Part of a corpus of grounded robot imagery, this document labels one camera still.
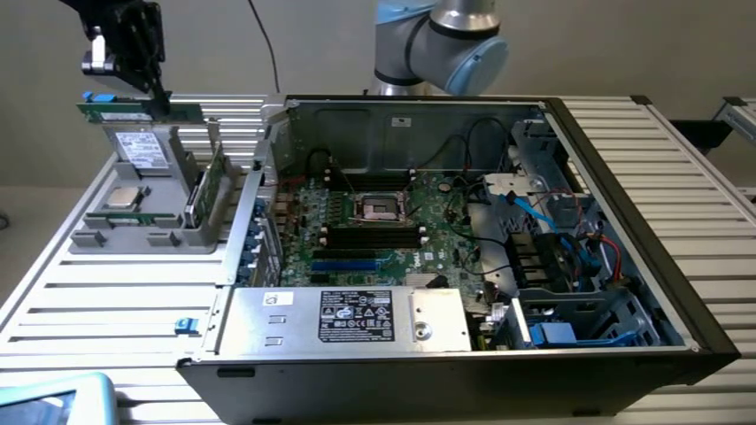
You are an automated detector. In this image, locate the blue plastic bay latch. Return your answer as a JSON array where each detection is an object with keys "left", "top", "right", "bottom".
[{"left": 527, "top": 322, "right": 579, "bottom": 347}]

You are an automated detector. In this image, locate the silver CPU chip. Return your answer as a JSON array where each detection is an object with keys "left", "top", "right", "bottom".
[{"left": 101, "top": 186, "right": 149, "bottom": 212}]

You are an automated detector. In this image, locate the black case fan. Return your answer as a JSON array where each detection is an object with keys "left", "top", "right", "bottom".
[{"left": 509, "top": 231, "right": 579, "bottom": 290}]

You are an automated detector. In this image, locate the black hanging cable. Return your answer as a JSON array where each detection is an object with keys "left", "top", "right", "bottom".
[{"left": 247, "top": 0, "right": 283, "bottom": 95}]

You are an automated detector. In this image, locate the silver chipset heatsink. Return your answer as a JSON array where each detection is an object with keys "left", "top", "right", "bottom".
[{"left": 407, "top": 273, "right": 446, "bottom": 290}]

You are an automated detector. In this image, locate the green RAM stick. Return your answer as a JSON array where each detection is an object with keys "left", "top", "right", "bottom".
[
  {"left": 77, "top": 97, "right": 203, "bottom": 126},
  {"left": 85, "top": 212, "right": 181, "bottom": 228}
]

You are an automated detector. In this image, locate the silver hard disk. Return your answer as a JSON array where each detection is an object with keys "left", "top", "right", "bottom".
[{"left": 114, "top": 130, "right": 174, "bottom": 171}]

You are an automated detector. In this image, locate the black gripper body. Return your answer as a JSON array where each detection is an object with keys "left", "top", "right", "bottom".
[{"left": 58, "top": 0, "right": 169, "bottom": 95}]

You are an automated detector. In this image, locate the green motherboard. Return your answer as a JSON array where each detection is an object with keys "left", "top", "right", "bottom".
[{"left": 275, "top": 171, "right": 493, "bottom": 290}]

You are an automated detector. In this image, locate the green graphics card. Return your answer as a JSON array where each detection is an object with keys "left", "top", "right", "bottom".
[{"left": 182, "top": 117, "right": 231, "bottom": 230}]

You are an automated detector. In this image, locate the CPU socket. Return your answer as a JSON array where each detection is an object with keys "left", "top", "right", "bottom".
[{"left": 351, "top": 191, "right": 398, "bottom": 222}]

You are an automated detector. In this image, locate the aluminium slat table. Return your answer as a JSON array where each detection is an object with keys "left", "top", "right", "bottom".
[{"left": 710, "top": 96, "right": 756, "bottom": 143}]

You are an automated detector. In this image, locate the metal disk bay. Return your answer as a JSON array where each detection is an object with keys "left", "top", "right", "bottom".
[{"left": 506, "top": 118, "right": 595, "bottom": 232}]

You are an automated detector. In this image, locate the red wire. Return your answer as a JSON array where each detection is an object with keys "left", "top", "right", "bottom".
[{"left": 595, "top": 236, "right": 627, "bottom": 285}]

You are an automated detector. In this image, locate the blue disk wire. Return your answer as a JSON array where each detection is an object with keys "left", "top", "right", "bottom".
[{"left": 501, "top": 191, "right": 561, "bottom": 234}]

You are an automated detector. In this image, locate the silver power supply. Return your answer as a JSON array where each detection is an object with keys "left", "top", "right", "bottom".
[{"left": 213, "top": 286, "right": 473, "bottom": 354}]

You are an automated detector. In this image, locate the black open PC case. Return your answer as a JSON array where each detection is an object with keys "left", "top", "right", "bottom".
[{"left": 175, "top": 93, "right": 743, "bottom": 421}]

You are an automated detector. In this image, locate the blue expansion slot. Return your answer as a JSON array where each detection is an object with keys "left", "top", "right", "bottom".
[{"left": 311, "top": 260, "right": 381, "bottom": 273}]

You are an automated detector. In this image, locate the black RAM slot bank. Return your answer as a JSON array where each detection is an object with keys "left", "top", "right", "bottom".
[
  {"left": 319, "top": 224, "right": 430, "bottom": 250},
  {"left": 323, "top": 166, "right": 417, "bottom": 192}
]

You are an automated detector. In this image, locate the black box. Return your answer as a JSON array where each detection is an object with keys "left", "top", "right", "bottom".
[{"left": 669, "top": 119, "right": 734, "bottom": 157}]

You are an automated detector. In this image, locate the grey parts rack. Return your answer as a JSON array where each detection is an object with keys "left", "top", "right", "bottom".
[{"left": 69, "top": 123, "right": 251, "bottom": 255}]

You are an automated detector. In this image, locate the light blue tray corner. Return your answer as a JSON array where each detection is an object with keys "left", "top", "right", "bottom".
[{"left": 0, "top": 371, "right": 121, "bottom": 425}]

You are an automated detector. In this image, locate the black looped wire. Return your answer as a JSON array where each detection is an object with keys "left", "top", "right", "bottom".
[{"left": 413, "top": 116, "right": 511, "bottom": 172}]

